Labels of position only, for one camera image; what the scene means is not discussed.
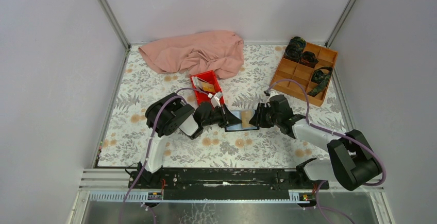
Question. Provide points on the pink cloth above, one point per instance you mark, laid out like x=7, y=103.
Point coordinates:
x=220, y=51

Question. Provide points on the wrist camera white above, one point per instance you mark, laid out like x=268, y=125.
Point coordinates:
x=268, y=95
x=215, y=99

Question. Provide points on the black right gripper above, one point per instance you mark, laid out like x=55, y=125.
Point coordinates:
x=258, y=118

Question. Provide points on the gold VIP card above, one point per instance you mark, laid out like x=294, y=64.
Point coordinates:
x=208, y=87

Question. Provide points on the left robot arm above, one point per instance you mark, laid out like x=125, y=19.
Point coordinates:
x=172, y=113

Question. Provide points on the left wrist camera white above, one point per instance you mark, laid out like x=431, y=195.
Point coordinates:
x=215, y=99

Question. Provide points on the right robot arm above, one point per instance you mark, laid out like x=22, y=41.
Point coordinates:
x=352, y=163

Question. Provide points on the rolled dark belt middle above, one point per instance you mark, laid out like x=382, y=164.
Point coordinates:
x=308, y=59

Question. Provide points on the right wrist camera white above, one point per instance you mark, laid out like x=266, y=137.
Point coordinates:
x=268, y=95

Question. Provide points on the stack of cards in bin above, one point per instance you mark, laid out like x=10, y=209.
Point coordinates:
x=198, y=84

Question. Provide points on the wooden compartment tray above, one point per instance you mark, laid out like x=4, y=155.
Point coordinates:
x=291, y=76

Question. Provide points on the red plastic bin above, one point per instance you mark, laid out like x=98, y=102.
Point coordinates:
x=210, y=77

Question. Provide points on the rolled dark belt top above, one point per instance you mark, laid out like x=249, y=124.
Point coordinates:
x=295, y=49

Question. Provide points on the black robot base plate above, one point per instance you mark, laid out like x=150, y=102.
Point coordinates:
x=177, y=183

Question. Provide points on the rolled dark belt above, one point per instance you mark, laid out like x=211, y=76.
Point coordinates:
x=295, y=49
x=308, y=59

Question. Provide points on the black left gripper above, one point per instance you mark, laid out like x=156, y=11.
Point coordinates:
x=226, y=117

